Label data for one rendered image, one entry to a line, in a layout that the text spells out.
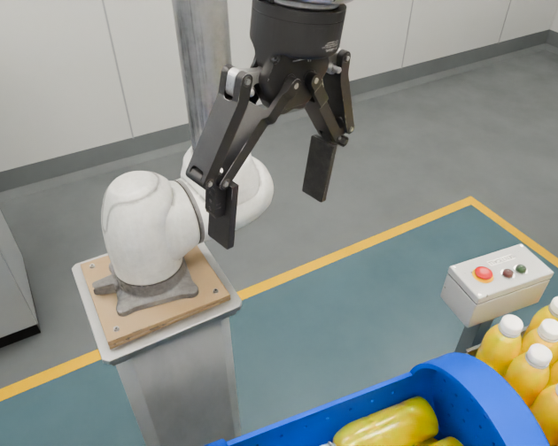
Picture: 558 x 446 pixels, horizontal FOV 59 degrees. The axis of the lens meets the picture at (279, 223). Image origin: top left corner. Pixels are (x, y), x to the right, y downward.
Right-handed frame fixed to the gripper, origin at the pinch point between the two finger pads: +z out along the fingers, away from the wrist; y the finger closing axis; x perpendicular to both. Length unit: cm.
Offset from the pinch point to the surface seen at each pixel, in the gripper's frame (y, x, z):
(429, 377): 33, -14, 43
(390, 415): 22, -13, 44
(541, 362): 48, -27, 38
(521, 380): 47, -26, 44
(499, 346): 50, -20, 42
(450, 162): 272, 84, 120
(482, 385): 24.8, -22.7, 28.3
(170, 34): 152, 232, 64
